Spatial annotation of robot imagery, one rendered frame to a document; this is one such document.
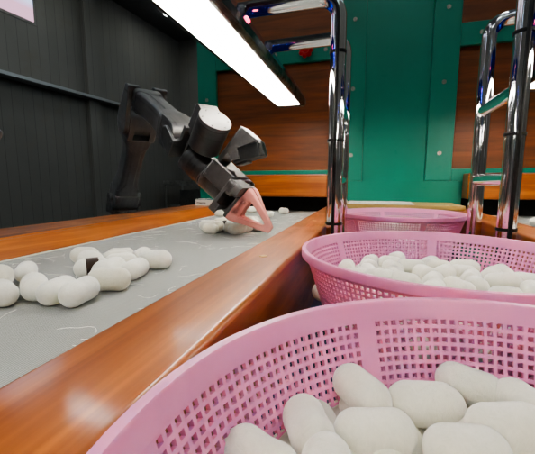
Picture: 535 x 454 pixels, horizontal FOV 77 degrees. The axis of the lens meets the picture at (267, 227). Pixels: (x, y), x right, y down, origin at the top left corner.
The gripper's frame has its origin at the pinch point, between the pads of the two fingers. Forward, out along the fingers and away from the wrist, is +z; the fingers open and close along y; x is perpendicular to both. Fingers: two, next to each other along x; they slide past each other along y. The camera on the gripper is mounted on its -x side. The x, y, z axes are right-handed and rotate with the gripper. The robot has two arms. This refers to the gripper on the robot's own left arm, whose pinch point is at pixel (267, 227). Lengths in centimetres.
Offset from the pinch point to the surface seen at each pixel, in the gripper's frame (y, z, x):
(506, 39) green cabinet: 53, 9, -68
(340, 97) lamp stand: -2.6, -3.9, -23.5
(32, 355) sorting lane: -43.0, 0.6, 1.9
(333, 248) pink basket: -14.4, 10.1, -8.0
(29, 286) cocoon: -37.1, -6.1, 5.6
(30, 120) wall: 459, -559, 302
